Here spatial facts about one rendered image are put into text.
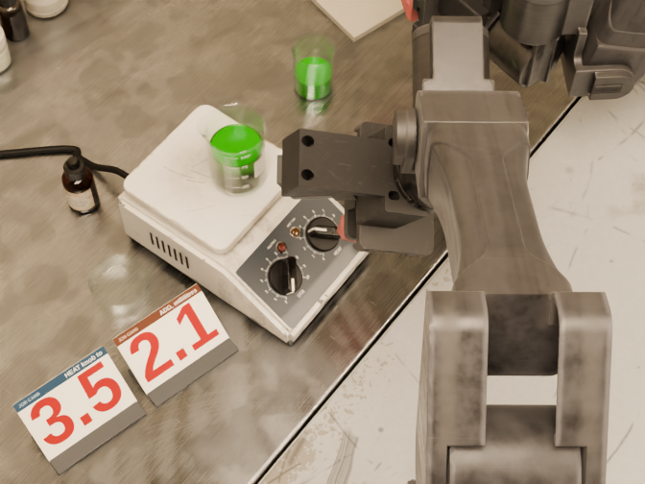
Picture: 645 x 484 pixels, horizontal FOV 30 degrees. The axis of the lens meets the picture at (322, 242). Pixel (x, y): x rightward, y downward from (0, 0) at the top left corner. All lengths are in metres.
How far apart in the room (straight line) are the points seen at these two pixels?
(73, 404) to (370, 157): 0.35
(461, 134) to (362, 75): 0.52
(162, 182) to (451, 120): 0.39
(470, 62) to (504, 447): 0.33
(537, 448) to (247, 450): 0.47
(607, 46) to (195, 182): 0.38
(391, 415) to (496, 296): 0.46
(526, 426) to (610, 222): 0.59
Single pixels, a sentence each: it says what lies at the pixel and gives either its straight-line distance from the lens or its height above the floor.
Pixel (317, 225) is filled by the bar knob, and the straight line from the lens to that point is 1.07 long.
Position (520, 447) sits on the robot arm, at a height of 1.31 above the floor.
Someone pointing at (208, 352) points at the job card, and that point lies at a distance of 1.09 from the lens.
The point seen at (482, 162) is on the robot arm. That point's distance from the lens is 0.72.
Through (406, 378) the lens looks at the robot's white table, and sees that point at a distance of 1.08.
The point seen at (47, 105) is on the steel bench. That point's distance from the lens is 1.27.
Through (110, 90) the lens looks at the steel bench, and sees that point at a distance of 1.27.
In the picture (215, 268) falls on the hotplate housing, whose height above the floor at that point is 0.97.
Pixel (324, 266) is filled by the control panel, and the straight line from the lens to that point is 1.09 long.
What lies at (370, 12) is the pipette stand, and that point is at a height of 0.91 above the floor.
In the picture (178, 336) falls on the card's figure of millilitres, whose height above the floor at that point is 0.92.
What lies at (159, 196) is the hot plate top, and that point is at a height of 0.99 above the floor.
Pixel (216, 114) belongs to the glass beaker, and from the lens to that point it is 1.04.
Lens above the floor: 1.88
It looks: 58 degrees down
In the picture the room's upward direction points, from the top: 1 degrees clockwise
